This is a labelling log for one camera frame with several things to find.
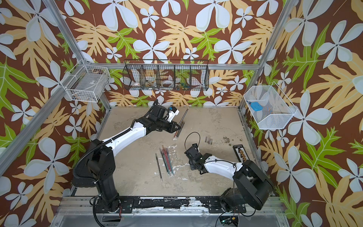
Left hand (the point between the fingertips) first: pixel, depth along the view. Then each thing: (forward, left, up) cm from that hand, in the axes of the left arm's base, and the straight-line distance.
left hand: (181, 125), depth 84 cm
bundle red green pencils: (-15, +9, -20) cm, 26 cm away
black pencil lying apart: (-20, +13, -19) cm, 31 cm away
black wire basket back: (+36, +11, +11) cm, 39 cm away
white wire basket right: (+8, -53, +8) cm, 54 cm away
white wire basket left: (+21, +58, +15) cm, 63 cm away
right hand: (-15, -9, -20) cm, 26 cm away
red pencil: (+5, +5, -19) cm, 20 cm away
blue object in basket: (+11, -47, +6) cm, 48 cm away
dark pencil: (+4, -1, +3) cm, 5 cm away
